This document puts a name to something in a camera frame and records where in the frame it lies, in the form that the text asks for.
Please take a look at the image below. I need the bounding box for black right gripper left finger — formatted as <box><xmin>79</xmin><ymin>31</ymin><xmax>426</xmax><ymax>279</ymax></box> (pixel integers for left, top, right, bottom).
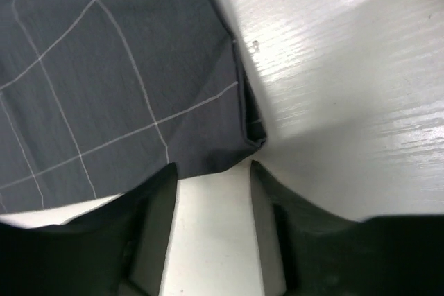
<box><xmin>1</xmin><ymin>164</ymin><xmax>178</xmax><ymax>295</ymax></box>

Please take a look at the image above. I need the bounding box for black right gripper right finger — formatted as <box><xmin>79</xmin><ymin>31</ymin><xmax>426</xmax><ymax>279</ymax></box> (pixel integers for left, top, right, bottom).
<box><xmin>250</xmin><ymin>161</ymin><xmax>443</xmax><ymax>295</ymax></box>

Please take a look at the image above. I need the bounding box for dark checked cloth placemat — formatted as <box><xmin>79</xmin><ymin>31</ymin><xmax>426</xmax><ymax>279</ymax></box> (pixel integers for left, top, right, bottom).
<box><xmin>1</xmin><ymin>0</ymin><xmax>266</xmax><ymax>214</ymax></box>

